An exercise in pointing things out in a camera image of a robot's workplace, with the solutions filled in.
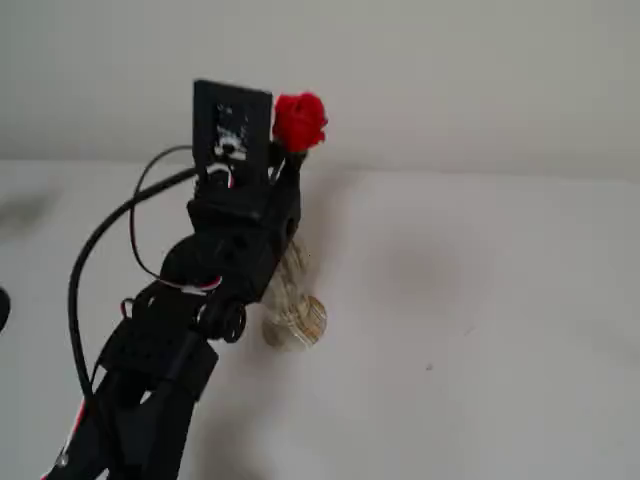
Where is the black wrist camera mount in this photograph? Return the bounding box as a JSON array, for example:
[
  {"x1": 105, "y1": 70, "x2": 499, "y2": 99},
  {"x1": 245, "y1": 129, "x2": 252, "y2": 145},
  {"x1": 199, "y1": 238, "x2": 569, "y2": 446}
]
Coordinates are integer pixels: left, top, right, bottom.
[{"x1": 192, "y1": 78, "x2": 276, "y2": 192}]

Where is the onyx marble vase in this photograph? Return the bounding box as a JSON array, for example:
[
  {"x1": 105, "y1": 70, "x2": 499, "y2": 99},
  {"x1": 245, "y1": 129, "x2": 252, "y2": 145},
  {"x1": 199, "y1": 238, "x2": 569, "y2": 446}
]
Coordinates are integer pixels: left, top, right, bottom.
[{"x1": 261, "y1": 237, "x2": 329, "y2": 352}]

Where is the thick black camera cable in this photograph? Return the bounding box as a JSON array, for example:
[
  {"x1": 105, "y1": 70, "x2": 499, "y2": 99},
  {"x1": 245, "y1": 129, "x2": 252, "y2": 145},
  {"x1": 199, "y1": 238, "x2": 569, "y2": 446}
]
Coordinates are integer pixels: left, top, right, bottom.
[{"x1": 67, "y1": 167, "x2": 197, "y2": 416}]

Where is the red artificial rose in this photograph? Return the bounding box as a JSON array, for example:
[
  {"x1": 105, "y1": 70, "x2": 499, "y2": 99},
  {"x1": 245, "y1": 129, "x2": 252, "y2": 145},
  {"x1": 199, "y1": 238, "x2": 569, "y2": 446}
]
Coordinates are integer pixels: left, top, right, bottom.
[{"x1": 271, "y1": 91, "x2": 330, "y2": 174}]

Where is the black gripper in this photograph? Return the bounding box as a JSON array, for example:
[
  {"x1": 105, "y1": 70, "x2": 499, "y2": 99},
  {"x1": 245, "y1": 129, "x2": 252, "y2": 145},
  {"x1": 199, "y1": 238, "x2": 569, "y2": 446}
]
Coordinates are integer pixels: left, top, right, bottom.
[{"x1": 186, "y1": 142, "x2": 305, "y2": 304}]

